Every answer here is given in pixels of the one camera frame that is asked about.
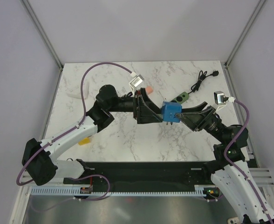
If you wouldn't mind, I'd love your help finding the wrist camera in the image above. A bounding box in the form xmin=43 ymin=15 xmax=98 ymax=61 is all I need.
xmin=213 ymin=91 xmax=229 ymax=111
xmin=129 ymin=75 xmax=144 ymax=93

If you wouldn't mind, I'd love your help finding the aluminium frame rail left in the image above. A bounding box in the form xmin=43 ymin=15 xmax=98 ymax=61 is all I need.
xmin=20 ymin=0 xmax=63 ymax=71

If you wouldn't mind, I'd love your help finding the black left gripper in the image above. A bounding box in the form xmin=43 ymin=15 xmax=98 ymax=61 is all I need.
xmin=108 ymin=88 xmax=163 ymax=125

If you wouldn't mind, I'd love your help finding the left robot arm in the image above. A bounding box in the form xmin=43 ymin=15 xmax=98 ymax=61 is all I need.
xmin=21 ymin=84 xmax=162 ymax=186

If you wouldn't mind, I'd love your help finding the black power cord with plug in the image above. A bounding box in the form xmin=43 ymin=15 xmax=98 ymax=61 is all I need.
xmin=187 ymin=70 xmax=219 ymax=95

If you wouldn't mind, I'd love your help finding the green power strip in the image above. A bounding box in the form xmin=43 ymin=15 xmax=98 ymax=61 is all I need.
xmin=171 ymin=91 xmax=189 ymax=104

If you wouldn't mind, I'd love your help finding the yellow plug adapter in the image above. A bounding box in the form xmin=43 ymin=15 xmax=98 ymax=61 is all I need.
xmin=78 ymin=137 xmax=91 ymax=146

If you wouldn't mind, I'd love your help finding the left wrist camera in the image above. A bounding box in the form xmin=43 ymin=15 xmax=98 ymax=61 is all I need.
xmin=129 ymin=75 xmax=144 ymax=93

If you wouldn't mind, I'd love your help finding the white slotted cable duct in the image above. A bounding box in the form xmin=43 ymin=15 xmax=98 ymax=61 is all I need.
xmin=30 ymin=185 xmax=215 ymax=197

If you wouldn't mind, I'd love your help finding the blue cube socket adapter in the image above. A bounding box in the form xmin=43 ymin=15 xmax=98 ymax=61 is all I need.
xmin=161 ymin=101 xmax=182 ymax=125

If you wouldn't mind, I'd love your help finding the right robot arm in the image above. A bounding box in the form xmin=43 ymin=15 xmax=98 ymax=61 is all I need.
xmin=175 ymin=97 xmax=274 ymax=224

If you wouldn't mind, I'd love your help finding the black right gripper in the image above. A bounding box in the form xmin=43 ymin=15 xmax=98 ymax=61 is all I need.
xmin=173 ymin=101 xmax=226 ymax=143

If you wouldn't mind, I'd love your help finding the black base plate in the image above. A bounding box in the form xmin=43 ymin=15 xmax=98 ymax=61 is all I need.
xmin=63 ymin=160 xmax=223 ymax=190

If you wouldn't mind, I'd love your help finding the pink plug adapter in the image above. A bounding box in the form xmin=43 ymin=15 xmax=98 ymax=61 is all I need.
xmin=145 ymin=86 xmax=153 ymax=95

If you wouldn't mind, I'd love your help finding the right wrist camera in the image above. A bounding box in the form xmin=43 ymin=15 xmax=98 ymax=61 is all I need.
xmin=213 ymin=91 xmax=229 ymax=111

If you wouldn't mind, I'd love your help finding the aluminium frame rail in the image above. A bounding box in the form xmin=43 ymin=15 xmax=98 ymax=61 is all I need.
xmin=20 ymin=0 xmax=63 ymax=71
xmin=223 ymin=0 xmax=267 ymax=69

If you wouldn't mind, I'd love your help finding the aluminium frame rail right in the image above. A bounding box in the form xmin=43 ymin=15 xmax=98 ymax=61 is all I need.
xmin=223 ymin=0 xmax=267 ymax=69

